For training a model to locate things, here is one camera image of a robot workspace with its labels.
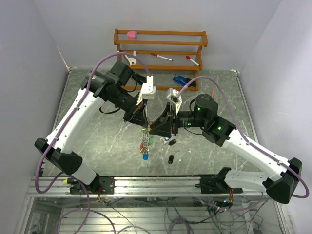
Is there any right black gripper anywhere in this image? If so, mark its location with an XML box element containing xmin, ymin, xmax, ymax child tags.
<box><xmin>149</xmin><ymin>102</ymin><xmax>208</xmax><ymax>137</ymax></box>

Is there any black key tag upper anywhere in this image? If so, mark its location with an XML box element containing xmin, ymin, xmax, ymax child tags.
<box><xmin>168</xmin><ymin>139</ymin><xmax>176</xmax><ymax>146</ymax></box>

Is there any silver key on lower tag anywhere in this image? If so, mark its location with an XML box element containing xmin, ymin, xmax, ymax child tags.
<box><xmin>171</xmin><ymin>150</ymin><xmax>180</xmax><ymax>156</ymax></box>

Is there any purple cable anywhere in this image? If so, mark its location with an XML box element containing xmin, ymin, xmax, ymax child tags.
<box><xmin>177</xmin><ymin>75</ymin><xmax>310</xmax><ymax>212</ymax></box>
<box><xmin>35</xmin><ymin>52</ymin><xmax>152</xmax><ymax>234</ymax></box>

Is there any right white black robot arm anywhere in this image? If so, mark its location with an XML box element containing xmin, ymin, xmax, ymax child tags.
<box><xmin>149</xmin><ymin>94</ymin><xmax>302</xmax><ymax>204</ymax></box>

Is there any aluminium rail frame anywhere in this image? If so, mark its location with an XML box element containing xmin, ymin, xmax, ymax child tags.
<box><xmin>26</xmin><ymin>176</ymin><xmax>282</xmax><ymax>198</ymax></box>

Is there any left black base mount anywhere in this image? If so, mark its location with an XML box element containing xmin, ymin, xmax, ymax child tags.
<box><xmin>63</xmin><ymin>176</ymin><xmax>115</xmax><ymax>195</ymax></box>

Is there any wooden three-tier rack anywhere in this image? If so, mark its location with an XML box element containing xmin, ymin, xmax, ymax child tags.
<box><xmin>113</xmin><ymin>28</ymin><xmax>208</xmax><ymax>77</ymax></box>

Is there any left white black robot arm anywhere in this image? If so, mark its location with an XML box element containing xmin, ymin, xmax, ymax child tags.
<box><xmin>35</xmin><ymin>61</ymin><xmax>155</xmax><ymax>194</ymax></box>

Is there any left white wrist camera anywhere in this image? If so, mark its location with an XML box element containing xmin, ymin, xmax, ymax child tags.
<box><xmin>136</xmin><ymin>75</ymin><xmax>156</xmax><ymax>106</ymax></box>

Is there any black key tag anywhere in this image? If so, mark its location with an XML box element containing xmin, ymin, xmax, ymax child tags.
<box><xmin>168</xmin><ymin>139</ymin><xmax>176</xmax><ymax>146</ymax></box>
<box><xmin>168</xmin><ymin>155</ymin><xmax>174</xmax><ymax>164</ymax></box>

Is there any keyring chain with keys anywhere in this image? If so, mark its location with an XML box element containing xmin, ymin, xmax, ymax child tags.
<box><xmin>139</xmin><ymin>123</ymin><xmax>156</xmax><ymax>161</ymax></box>

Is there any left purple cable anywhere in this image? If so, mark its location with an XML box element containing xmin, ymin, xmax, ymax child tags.
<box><xmin>35</xmin><ymin>52</ymin><xmax>152</xmax><ymax>234</ymax></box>

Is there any red white marker pen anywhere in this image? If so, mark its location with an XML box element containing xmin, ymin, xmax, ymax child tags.
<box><xmin>151</xmin><ymin>53</ymin><xmax>174</xmax><ymax>62</ymax></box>

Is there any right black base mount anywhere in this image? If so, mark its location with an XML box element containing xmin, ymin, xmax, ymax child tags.
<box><xmin>195</xmin><ymin>175</ymin><xmax>243</xmax><ymax>194</ymax></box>

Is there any orange pencil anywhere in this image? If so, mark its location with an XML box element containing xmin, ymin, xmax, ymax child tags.
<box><xmin>211</xmin><ymin>87</ymin><xmax>215</xmax><ymax>98</ymax></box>

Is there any red capped white marker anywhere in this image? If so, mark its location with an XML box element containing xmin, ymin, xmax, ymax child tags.
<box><xmin>186</xmin><ymin>55</ymin><xmax>200</xmax><ymax>66</ymax></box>

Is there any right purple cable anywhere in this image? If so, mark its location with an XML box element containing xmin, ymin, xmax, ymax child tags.
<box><xmin>177</xmin><ymin>75</ymin><xmax>310</xmax><ymax>212</ymax></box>

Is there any white clamp tool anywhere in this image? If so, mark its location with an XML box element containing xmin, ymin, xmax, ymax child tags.
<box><xmin>124</xmin><ymin>50</ymin><xmax>137</xmax><ymax>66</ymax></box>

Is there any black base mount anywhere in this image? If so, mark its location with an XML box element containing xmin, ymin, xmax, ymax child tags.
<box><xmin>195</xmin><ymin>175</ymin><xmax>243</xmax><ymax>194</ymax></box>
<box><xmin>63</xmin><ymin>176</ymin><xmax>115</xmax><ymax>195</ymax></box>

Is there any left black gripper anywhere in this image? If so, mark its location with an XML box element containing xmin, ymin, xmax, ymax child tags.
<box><xmin>109</xmin><ymin>89</ymin><xmax>149</xmax><ymax>129</ymax></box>

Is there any black key tag lower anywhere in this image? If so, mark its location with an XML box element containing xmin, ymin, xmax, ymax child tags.
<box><xmin>168</xmin><ymin>155</ymin><xmax>174</xmax><ymax>164</ymax></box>

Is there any pink eraser block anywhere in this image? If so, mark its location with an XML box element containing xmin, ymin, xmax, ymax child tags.
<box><xmin>127</xmin><ymin>31</ymin><xmax>137</xmax><ymax>40</ymax></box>

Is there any blue stapler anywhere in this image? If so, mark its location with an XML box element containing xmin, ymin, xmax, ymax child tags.
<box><xmin>173</xmin><ymin>74</ymin><xmax>196</xmax><ymax>87</ymax></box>

